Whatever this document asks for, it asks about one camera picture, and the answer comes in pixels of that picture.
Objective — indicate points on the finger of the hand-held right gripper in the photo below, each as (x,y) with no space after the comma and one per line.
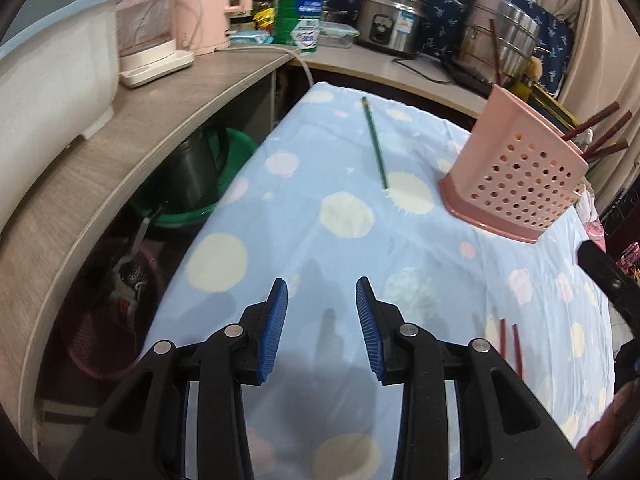
(612,282)

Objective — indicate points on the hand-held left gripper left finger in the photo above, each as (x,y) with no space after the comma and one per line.
(272,332)

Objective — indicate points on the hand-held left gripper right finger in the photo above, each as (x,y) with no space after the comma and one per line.
(370,332)

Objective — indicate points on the dark red chopstick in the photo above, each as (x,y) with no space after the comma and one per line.
(612,128)
(503,337)
(517,351)

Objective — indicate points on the green chopstick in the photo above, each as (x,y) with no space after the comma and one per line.
(610,149)
(375,142)

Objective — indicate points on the pink perforated utensil holder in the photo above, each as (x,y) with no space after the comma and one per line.
(510,175)

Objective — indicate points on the person's right hand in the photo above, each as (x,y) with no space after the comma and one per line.
(607,440)

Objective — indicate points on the pink floral cloth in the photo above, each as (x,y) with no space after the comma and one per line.
(592,220)

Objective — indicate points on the blue planet print tablecloth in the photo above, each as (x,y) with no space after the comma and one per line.
(320,170)

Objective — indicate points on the pink plastic basket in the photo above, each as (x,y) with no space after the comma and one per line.
(100,340)

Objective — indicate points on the green plastic basin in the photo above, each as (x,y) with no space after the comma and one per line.
(235,160)

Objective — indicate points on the dark metal pot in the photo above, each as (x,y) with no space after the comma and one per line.
(197,170)

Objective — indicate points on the blue tray with yellow items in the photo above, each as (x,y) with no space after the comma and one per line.
(550,102)

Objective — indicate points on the brown round brush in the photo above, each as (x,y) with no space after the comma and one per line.
(534,68)

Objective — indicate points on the beige hanging cloth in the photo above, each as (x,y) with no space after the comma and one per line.
(600,50)

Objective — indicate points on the stainless steel steamer pot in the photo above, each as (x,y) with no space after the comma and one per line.
(515,35)

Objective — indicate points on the white green label can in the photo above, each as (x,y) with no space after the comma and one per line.
(306,38)

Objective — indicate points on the blue wet wipes pack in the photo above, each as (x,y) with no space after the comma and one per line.
(250,36)

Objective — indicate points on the clear lidded food container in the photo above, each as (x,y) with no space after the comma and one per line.
(340,34)

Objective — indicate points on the silver rice cooker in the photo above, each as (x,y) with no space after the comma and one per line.
(392,20)

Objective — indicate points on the yellow snack packet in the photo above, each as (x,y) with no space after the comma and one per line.
(264,19)

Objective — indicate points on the pink electric kettle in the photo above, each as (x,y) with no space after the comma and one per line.
(197,22)

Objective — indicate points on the clear glass steamer appliance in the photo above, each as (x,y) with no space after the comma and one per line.
(147,30)

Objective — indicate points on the green box stack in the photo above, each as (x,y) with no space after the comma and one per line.
(300,5)

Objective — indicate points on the white plastic tub blue rim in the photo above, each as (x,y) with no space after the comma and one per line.
(50,90)

